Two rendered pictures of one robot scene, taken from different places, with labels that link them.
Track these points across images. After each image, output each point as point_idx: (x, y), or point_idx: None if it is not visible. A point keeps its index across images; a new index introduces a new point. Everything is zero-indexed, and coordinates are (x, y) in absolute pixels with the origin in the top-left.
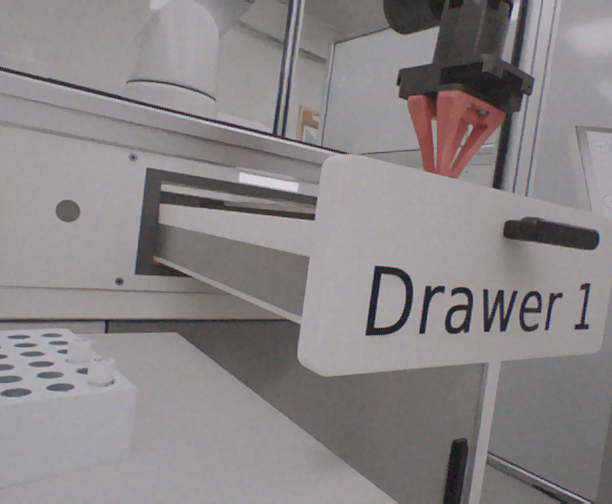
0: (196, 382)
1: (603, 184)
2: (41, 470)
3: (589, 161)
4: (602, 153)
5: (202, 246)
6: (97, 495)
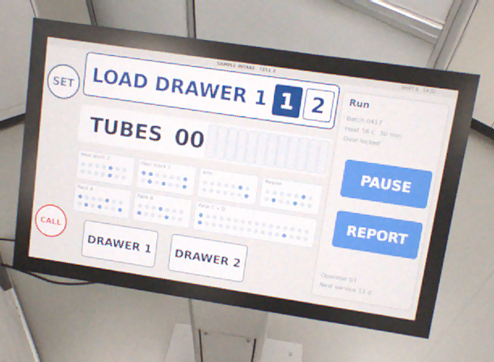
0: None
1: (44, 180)
2: None
3: (35, 123)
4: (61, 101)
5: None
6: None
